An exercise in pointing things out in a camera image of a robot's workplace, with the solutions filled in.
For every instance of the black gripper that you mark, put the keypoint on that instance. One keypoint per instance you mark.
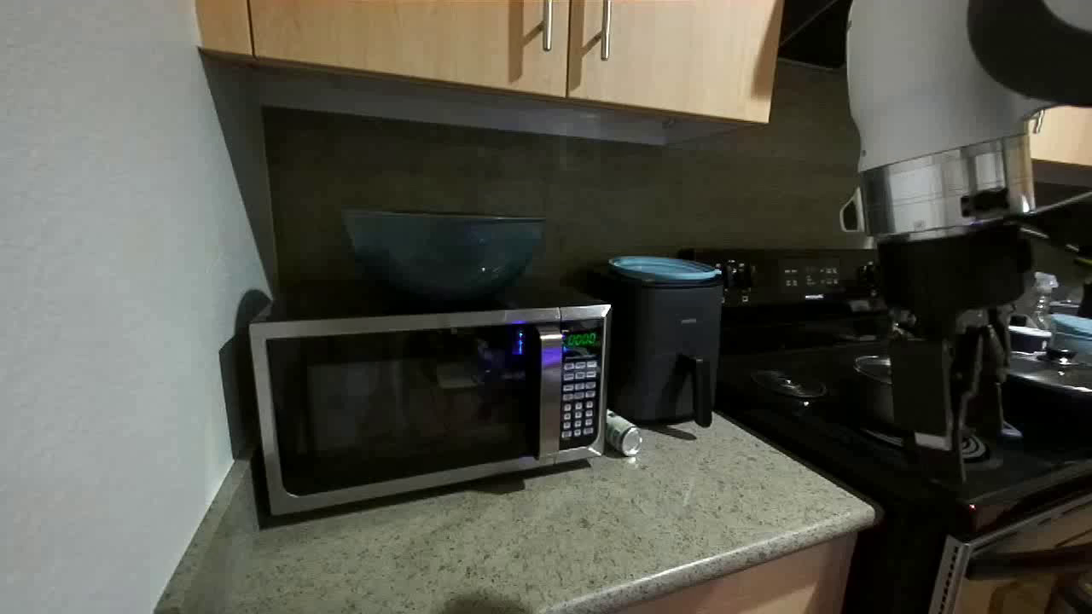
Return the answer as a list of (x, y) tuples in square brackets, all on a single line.
[(953, 358)]

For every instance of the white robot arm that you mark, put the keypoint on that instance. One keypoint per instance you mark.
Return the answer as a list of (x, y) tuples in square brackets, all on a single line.
[(939, 98)]

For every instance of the black air fryer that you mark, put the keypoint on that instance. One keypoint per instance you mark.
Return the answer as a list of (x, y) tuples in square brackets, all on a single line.
[(665, 348)]

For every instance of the large blue bowl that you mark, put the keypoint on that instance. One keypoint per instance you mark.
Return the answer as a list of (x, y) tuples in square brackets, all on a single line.
[(441, 255)]

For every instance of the black frying pan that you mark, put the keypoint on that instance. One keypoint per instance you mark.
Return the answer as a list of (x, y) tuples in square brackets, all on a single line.
[(1049, 397)]

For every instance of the pot with glass lid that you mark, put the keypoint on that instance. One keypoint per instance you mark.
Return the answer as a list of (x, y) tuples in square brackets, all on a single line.
[(874, 391)]

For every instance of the black electric stove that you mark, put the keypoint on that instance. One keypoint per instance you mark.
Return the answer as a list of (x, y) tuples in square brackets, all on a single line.
[(975, 513)]

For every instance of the wooden base cabinet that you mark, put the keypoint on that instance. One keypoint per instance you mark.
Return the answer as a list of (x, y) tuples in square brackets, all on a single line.
[(805, 581)]

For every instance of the small clear bottle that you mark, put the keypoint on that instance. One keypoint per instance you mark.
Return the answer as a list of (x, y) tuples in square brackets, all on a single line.
[(624, 434)]

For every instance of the wooden upper cabinets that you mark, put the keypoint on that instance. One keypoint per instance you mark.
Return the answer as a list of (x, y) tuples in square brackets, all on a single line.
[(675, 57)]

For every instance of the stainless steel microwave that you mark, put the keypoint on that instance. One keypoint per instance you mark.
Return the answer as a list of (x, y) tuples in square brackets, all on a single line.
[(362, 407)]

